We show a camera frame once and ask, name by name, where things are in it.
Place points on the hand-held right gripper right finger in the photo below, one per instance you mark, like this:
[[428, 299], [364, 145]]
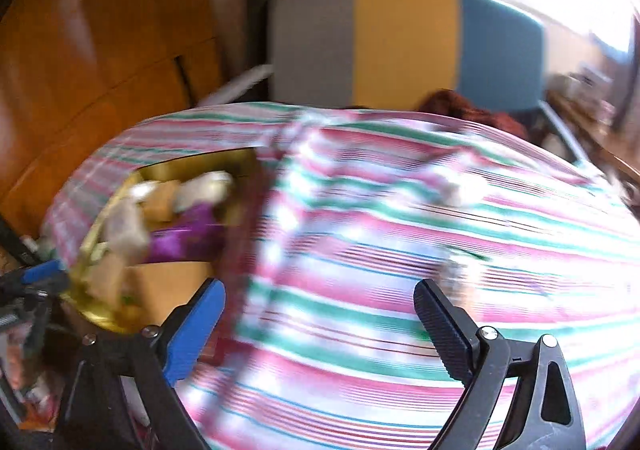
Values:
[[440, 325]]

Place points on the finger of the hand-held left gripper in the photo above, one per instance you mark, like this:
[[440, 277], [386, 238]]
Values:
[[42, 272]]

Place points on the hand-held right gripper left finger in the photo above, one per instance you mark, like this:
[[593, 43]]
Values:
[[195, 330]]

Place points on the yellow sponge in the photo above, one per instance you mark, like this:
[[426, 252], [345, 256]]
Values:
[[161, 202], [160, 290]]

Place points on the gold metal box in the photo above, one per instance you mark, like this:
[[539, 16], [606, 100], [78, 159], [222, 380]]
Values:
[[107, 317]]

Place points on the white carton box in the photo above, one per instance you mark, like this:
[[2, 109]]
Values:
[[125, 230]]

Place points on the purple foil wrapper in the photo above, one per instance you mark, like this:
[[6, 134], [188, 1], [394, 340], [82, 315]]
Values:
[[190, 235]]

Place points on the white roll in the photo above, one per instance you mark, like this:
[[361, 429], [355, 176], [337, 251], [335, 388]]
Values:
[[200, 190]]

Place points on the pink green striped bedsheet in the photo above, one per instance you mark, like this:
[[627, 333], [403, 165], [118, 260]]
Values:
[[400, 255]]

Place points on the dark red cloth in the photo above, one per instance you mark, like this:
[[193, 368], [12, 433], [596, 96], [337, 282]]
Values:
[[465, 112]]

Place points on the wooden wardrobe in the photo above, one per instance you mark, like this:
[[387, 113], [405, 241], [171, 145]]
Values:
[[100, 54]]

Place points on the wooden desk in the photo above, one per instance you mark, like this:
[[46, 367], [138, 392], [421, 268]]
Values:
[[600, 134]]

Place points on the white plastic strip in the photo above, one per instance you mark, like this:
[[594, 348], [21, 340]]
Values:
[[240, 82]]

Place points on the grey bed frame rail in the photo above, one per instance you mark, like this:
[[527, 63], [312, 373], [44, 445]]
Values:
[[562, 129]]

